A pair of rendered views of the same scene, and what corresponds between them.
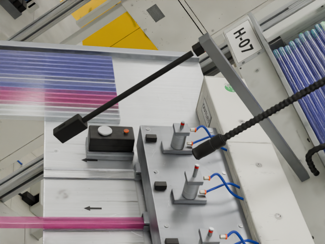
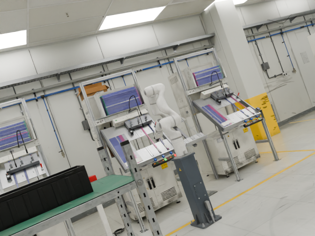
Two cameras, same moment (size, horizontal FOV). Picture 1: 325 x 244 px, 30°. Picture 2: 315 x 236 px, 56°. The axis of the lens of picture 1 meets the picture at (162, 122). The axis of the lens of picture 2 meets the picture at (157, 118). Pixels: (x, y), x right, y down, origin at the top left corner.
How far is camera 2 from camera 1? 3.60 m
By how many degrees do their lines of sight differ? 78
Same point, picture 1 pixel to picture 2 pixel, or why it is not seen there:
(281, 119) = (119, 115)
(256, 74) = (108, 119)
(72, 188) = (139, 134)
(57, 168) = (137, 136)
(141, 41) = not seen: outside the picture
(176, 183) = (137, 122)
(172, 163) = (133, 123)
